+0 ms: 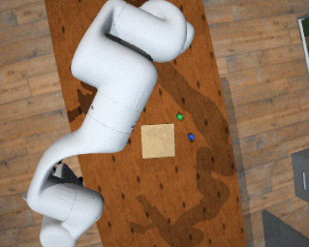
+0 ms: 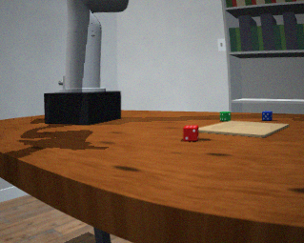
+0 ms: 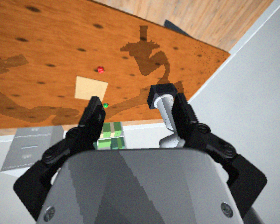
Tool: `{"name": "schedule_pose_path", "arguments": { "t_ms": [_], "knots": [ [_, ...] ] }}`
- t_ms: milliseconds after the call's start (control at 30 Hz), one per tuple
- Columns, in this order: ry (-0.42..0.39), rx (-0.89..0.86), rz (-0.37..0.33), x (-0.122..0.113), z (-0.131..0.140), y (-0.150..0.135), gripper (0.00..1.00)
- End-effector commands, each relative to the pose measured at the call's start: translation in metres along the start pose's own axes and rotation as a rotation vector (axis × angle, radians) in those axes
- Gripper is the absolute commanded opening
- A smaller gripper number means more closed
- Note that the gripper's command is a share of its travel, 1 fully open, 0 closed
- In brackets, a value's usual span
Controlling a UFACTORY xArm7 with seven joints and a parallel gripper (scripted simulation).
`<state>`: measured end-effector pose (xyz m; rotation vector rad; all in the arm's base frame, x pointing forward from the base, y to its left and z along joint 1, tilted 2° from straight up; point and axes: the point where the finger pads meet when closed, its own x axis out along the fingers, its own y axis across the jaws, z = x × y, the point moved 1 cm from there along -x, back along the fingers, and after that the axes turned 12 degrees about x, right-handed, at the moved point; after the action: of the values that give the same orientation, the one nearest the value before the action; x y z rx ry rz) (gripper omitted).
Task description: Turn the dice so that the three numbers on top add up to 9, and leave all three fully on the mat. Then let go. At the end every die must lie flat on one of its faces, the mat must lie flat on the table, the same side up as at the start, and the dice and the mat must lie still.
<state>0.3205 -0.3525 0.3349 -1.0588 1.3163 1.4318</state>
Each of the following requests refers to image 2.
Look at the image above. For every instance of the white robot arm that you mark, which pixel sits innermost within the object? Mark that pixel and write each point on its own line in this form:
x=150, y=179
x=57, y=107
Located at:
x=83, y=47

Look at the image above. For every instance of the blue die with white pips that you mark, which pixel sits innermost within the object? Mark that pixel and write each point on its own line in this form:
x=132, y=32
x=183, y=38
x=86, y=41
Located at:
x=267, y=115

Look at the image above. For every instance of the green die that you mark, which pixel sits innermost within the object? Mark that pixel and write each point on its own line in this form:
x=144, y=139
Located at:
x=225, y=116

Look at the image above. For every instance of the red die with white pips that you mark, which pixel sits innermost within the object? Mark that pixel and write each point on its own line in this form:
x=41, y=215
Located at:
x=190, y=133

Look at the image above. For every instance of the beige flat mat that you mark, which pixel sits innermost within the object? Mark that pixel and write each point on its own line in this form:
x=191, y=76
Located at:
x=240, y=128

